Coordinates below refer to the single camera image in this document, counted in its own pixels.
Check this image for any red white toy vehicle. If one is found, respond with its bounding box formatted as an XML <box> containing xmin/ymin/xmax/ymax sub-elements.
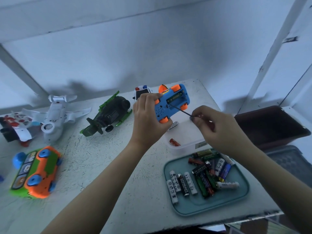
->
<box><xmin>0</xmin><ymin>112</ymin><xmax>41</xmax><ymax>147</ymax></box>

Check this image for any person's right hand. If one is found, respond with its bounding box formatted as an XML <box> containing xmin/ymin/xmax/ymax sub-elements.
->
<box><xmin>190</xmin><ymin>105</ymin><xmax>255</xmax><ymax>160</ymax></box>

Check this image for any black white toy car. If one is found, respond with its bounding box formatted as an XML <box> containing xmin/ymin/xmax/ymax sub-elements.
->
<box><xmin>134</xmin><ymin>85</ymin><xmax>152</xmax><ymax>100</ymax></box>

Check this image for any pile of batteries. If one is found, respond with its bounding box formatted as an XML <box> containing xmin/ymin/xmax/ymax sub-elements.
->
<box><xmin>166</xmin><ymin>149</ymin><xmax>240</xmax><ymax>205</ymax></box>

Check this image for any person's left forearm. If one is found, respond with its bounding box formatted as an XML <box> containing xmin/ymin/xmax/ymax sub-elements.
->
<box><xmin>41</xmin><ymin>141</ymin><xmax>147</xmax><ymax>234</ymax></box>

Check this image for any yellow orange toy car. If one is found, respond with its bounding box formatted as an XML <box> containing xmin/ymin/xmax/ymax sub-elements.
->
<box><xmin>154</xmin><ymin>84</ymin><xmax>191</xmax><ymax>124</ymax></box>

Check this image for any dark brown storage box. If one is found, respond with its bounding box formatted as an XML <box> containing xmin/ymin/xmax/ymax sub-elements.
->
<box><xmin>234</xmin><ymin>106</ymin><xmax>311</xmax><ymax>150</ymax></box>

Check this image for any person's right forearm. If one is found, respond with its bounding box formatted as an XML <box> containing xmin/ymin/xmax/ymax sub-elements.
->
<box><xmin>234</xmin><ymin>144</ymin><xmax>312</xmax><ymax>234</ymax></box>

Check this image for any white toy airplane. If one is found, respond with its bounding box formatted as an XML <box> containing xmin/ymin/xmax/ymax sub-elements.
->
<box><xmin>22</xmin><ymin>94</ymin><xmax>92</xmax><ymax>144</ymax></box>

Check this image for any grey storage box lid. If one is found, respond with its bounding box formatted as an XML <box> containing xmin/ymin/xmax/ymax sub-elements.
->
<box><xmin>263</xmin><ymin>145</ymin><xmax>312</xmax><ymax>189</ymax></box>

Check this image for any green orange toy car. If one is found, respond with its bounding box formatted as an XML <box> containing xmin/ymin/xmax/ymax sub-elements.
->
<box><xmin>10</xmin><ymin>146</ymin><xmax>63</xmax><ymax>199</ymax></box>

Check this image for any teal container lid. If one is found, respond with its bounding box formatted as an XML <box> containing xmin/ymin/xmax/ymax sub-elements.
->
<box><xmin>163</xmin><ymin>151</ymin><xmax>251</xmax><ymax>217</ymax></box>

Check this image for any person's left hand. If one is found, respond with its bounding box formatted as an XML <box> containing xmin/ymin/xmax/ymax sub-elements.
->
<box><xmin>129</xmin><ymin>93</ymin><xmax>175</xmax><ymax>152</ymax></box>

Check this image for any clear plastic container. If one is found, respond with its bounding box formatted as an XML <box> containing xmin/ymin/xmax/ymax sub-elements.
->
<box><xmin>161</xmin><ymin>105</ymin><xmax>221</xmax><ymax>152</ymax></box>

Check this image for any dark green toy helicopter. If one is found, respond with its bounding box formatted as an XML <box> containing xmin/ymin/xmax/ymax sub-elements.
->
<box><xmin>80</xmin><ymin>91</ymin><xmax>133</xmax><ymax>137</ymax></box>

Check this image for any red screwdriver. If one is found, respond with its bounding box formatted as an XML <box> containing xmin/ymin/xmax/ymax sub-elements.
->
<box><xmin>172</xmin><ymin>105</ymin><xmax>194</xmax><ymax>117</ymax></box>

